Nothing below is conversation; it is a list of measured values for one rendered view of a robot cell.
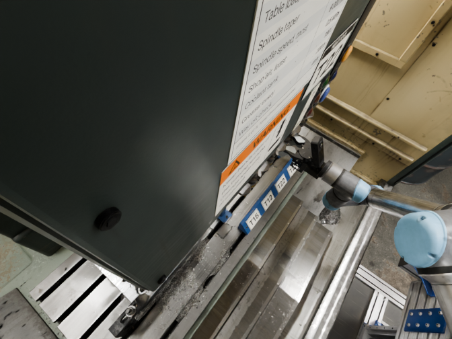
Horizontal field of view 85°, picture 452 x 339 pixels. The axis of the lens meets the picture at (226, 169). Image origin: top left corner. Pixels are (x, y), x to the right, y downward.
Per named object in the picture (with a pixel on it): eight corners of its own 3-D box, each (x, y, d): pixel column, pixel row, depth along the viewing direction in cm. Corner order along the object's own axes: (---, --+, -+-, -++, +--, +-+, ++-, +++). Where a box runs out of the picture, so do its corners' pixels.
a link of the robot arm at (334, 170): (337, 178, 82) (346, 163, 86) (325, 170, 83) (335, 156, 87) (327, 188, 88) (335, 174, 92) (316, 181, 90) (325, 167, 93)
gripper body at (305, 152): (287, 165, 94) (315, 183, 91) (295, 151, 86) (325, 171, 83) (296, 153, 97) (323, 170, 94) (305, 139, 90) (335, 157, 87)
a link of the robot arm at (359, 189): (353, 208, 87) (368, 198, 79) (325, 190, 89) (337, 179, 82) (361, 193, 90) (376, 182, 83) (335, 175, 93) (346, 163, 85)
